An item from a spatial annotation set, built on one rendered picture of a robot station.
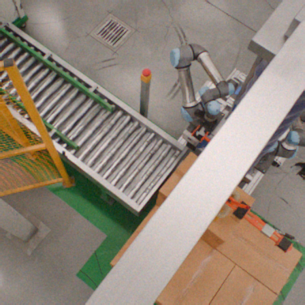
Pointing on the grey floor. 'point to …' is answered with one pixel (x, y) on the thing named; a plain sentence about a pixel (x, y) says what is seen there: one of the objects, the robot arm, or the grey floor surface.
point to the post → (145, 94)
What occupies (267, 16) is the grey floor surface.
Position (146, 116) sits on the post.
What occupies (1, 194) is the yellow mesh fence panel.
